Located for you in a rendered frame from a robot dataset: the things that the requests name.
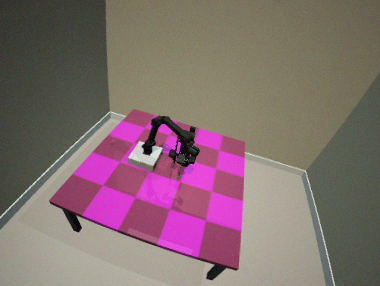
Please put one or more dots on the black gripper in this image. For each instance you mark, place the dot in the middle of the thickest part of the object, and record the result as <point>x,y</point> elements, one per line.
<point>173,154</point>

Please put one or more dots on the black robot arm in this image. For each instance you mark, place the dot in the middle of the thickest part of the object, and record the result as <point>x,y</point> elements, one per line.
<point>183,135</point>

